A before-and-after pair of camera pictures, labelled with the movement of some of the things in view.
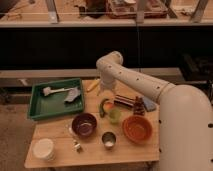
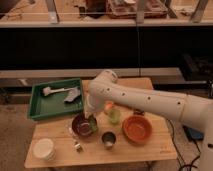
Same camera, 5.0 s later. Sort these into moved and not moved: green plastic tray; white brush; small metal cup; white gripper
Moved: white gripper
Not moved: green plastic tray; small metal cup; white brush
